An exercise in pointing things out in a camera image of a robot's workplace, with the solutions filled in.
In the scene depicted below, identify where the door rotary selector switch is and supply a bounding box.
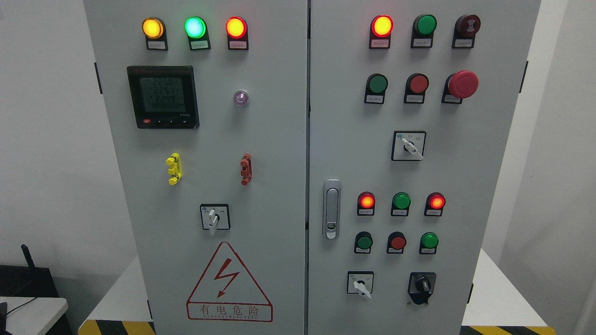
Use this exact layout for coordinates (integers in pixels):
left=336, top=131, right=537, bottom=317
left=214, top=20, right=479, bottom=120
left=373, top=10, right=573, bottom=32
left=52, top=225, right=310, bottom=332
left=200, top=204, right=231, bottom=236

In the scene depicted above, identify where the green lit indicator light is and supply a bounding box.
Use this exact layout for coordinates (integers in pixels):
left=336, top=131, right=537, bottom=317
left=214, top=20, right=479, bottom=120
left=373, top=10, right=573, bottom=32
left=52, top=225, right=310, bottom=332
left=184, top=16, right=211, bottom=51

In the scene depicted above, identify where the yellow indicator light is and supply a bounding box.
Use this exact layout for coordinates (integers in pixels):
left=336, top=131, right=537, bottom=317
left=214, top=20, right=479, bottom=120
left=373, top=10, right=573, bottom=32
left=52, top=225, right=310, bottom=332
left=142, top=17, right=168, bottom=51

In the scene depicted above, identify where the grey electrical control cabinet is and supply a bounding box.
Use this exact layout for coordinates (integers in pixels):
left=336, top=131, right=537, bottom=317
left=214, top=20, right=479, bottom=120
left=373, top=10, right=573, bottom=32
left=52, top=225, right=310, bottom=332
left=84, top=0, right=541, bottom=335

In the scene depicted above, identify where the red terminal clip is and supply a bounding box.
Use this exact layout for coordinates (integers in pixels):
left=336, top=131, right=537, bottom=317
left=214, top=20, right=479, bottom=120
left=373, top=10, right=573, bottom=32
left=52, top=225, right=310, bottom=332
left=240, top=153, right=252, bottom=186

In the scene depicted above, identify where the red lit indicator lower left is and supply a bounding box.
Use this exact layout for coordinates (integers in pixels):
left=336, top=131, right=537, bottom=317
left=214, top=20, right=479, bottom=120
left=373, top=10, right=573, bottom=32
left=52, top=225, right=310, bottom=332
left=356, top=192, right=375, bottom=216

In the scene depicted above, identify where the small clear purple lamp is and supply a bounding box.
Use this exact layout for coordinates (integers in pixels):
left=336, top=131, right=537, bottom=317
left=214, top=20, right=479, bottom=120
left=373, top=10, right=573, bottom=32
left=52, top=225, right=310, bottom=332
left=233, top=90, right=250, bottom=107

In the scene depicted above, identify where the green push button lower left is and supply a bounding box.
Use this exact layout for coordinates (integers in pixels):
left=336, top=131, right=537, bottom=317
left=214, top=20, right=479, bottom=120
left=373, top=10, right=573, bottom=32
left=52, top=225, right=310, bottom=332
left=354, top=231, right=374, bottom=254

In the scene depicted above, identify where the green push button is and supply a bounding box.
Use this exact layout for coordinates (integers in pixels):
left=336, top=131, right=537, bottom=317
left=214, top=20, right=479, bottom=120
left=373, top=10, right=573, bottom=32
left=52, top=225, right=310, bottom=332
left=354, top=231, right=374, bottom=254
left=364, top=74, right=389, bottom=104
left=419, top=232, right=439, bottom=255

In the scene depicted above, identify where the green indicator lower middle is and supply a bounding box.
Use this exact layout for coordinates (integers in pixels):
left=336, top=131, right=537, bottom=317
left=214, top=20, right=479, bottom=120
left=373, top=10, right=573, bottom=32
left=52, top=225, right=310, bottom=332
left=390, top=192, right=411, bottom=217

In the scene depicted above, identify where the green push button upper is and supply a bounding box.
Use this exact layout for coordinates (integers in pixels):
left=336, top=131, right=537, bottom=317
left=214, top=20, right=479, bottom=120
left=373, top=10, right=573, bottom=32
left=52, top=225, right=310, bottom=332
left=364, top=74, right=389, bottom=104

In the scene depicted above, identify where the yellow terminal clip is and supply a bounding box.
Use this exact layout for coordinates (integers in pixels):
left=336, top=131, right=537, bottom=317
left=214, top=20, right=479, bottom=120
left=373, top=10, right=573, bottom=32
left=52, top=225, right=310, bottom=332
left=165, top=152, right=182, bottom=185

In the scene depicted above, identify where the red push button lower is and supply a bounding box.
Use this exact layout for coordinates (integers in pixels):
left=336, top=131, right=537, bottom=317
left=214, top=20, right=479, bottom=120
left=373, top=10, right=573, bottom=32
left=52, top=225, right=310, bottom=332
left=386, top=232, right=407, bottom=254

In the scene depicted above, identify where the red push button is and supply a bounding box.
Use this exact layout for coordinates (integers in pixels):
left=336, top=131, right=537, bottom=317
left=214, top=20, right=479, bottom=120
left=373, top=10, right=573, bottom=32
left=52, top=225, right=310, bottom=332
left=404, top=73, right=429, bottom=104
left=386, top=232, right=407, bottom=254

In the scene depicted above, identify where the red lit indicator lower right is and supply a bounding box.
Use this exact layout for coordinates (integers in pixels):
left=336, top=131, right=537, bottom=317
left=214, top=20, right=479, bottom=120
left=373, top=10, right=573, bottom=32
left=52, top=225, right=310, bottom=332
left=424, top=192, right=446, bottom=217

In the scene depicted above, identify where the red electrical hazard warning sticker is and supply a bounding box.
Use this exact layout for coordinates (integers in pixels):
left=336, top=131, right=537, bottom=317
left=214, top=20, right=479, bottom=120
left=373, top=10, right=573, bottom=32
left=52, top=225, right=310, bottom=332
left=186, top=241, right=274, bottom=322

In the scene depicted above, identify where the red push button upper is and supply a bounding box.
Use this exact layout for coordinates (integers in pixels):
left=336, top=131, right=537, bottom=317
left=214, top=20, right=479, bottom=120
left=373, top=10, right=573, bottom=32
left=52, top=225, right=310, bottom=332
left=404, top=73, right=429, bottom=104

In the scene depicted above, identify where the green push button lower right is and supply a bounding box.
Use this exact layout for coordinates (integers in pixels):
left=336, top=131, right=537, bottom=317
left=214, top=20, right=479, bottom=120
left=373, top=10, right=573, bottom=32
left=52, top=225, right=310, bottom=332
left=419, top=232, right=439, bottom=255

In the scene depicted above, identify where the black digital power meter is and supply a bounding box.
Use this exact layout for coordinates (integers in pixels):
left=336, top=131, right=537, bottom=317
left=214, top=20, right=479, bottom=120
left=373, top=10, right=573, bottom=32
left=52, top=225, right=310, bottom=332
left=126, top=66, right=200, bottom=129

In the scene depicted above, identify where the red lit indicator light left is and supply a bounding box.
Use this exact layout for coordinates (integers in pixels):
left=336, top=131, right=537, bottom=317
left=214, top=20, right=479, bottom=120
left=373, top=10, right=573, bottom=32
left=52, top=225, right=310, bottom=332
left=225, top=16, right=249, bottom=51

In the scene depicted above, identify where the red lit indicator top right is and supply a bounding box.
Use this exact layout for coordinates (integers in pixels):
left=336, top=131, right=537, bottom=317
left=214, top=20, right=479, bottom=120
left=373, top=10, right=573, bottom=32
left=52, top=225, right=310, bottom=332
left=368, top=15, right=394, bottom=49

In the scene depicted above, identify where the red emergency stop button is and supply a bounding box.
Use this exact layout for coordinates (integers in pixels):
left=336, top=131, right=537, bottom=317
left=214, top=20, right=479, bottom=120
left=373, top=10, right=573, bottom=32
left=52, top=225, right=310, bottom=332
left=441, top=70, right=479, bottom=105

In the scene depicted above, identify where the green indicator top right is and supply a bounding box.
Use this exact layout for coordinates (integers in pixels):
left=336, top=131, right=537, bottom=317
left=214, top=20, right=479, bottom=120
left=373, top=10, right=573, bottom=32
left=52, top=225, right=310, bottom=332
left=410, top=13, right=438, bottom=49

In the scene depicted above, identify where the dark red buzzer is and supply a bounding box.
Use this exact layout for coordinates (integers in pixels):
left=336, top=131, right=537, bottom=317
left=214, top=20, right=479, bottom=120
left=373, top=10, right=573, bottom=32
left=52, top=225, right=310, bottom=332
left=452, top=14, right=481, bottom=49

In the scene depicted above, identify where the white platform with hazard stripes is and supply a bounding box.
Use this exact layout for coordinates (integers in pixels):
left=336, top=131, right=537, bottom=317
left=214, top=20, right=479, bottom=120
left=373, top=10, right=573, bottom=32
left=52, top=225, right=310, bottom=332
left=87, top=250, right=547, bottom=333

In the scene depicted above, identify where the black device with antenna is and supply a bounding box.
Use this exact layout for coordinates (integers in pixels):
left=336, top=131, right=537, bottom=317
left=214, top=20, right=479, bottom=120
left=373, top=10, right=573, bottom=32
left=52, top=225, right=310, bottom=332
left=0, top=244, right=72, bottom=335

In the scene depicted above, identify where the white side table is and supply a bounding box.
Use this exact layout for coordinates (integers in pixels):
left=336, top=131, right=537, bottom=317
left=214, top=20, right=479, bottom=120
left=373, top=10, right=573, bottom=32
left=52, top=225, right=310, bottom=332
left=0, top=296, right=68, bottom=335

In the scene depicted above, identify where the silver door latch handle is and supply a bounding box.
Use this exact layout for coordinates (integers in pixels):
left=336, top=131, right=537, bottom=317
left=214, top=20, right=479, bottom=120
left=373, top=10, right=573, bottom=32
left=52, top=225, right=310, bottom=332
left=322, top=180, right=341, bottom=240

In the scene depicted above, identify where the upper right rotary selector switch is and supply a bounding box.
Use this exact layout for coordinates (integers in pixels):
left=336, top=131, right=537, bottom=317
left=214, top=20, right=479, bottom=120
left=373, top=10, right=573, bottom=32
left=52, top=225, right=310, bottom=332
left=391, top=131, right=427, bottom=161

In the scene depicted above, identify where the bottom white rotary selector switch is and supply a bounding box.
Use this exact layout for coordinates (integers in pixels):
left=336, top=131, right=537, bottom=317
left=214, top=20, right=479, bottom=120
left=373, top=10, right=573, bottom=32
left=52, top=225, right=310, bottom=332
left=346, top=271, right=374, bottom=299

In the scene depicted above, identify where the black knob selector switch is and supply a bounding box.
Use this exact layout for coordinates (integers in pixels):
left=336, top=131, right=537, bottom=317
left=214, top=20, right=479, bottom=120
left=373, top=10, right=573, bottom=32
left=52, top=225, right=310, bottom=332
left=408, top=272, right=436, bottom=305

